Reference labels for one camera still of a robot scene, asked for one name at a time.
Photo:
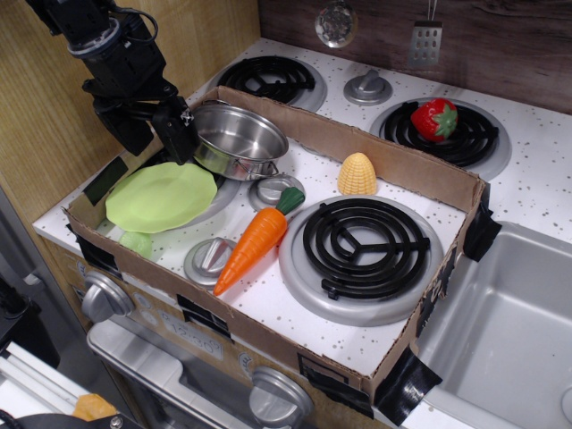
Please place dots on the silver oven door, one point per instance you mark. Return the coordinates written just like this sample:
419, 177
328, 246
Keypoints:
173, 388

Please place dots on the red toy strawberry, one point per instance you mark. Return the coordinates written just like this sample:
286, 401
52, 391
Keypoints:
435, 120

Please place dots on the orange toy carrot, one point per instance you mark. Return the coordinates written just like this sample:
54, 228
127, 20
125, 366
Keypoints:
262, 234

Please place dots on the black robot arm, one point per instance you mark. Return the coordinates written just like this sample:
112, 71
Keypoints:
81, 21

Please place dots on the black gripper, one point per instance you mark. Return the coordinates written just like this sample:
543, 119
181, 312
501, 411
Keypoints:
128, 85

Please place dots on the silver stove knob front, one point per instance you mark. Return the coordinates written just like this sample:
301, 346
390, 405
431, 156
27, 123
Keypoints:
205, 261

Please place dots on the grey toy sink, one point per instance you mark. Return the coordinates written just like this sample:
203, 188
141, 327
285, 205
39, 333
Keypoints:
501, 338

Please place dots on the silver hanging strainer ladle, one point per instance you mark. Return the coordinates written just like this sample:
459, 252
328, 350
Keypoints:
336, 24

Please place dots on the back right black burner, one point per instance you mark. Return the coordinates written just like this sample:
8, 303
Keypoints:
479, 144

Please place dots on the back left black burner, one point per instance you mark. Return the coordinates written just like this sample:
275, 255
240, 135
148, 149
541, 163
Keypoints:
282, 79

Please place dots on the silver stove knob middle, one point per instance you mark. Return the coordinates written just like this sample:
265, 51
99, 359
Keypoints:
267, 192

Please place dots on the black burner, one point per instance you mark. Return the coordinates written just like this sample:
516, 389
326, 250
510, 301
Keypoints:
479, 144
361, 262
282, 79

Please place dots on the silver stove knob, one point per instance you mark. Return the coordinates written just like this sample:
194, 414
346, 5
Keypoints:
368, 89
205, 261
267, 192

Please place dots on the silver stove knob back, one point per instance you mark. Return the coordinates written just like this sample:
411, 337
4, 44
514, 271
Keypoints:
368, 89

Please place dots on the yellow toy corn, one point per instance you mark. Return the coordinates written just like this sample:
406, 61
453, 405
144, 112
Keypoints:
357, 176

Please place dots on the silver oven knob right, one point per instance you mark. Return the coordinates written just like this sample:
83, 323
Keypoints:
276, 401

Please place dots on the silver hanging slotted spatula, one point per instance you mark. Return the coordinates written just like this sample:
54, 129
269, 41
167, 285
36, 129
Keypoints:
426, 39

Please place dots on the silver oven knob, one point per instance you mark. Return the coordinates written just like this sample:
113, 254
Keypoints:
104, 298
276, 401

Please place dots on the light green plastic plate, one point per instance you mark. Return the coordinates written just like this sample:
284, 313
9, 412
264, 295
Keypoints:
160, 197

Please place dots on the brown cardboard fence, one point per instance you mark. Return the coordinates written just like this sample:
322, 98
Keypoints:
267, 319

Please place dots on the silver oven knob left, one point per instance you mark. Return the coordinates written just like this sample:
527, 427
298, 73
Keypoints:
104, 298

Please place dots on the small green plastic object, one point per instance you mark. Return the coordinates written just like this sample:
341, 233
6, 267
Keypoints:
138, 242

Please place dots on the stainless steel pot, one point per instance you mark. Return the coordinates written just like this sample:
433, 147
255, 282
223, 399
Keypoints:
237, 143

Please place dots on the front right black burner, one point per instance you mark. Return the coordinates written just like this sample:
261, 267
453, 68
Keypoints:
361, 262

